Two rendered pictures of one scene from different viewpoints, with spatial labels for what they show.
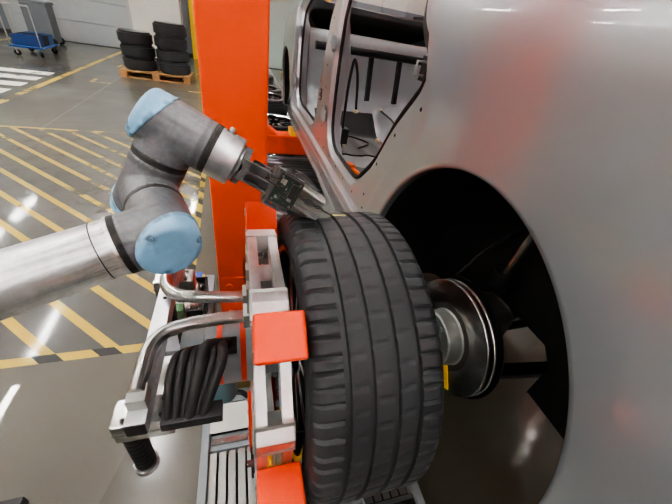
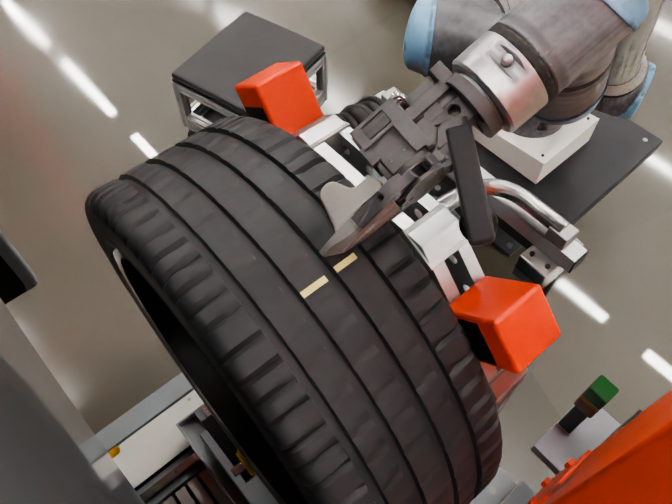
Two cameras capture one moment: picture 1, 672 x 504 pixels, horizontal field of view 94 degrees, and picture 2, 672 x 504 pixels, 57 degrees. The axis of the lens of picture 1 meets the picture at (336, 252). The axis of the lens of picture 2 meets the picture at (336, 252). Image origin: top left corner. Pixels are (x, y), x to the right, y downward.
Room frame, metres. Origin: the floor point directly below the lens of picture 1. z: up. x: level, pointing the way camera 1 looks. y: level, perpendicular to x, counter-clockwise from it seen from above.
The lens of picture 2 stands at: (0.91, -0.07, 1.70)
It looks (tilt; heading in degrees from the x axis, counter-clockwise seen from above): 57 degrees down; 160
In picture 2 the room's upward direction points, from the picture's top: straight up
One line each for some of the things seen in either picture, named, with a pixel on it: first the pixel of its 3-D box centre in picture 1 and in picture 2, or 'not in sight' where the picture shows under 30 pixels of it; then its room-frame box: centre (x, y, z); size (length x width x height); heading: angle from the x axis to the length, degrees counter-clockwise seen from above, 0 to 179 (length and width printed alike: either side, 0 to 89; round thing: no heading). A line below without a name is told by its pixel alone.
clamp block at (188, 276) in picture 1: (175, 282); (547, 258); (0.56, 0.39, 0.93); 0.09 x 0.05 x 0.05; 110
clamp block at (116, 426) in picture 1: (146, 416); not in sight; (0.24, 0.27, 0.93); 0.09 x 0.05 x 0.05; 110
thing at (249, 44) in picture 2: not in sight; (253, 96); (-0.73, 0.21, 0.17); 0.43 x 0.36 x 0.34; 126
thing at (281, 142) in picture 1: (277, 131); not in sight; (2.83, 0.70, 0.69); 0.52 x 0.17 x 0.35; 110
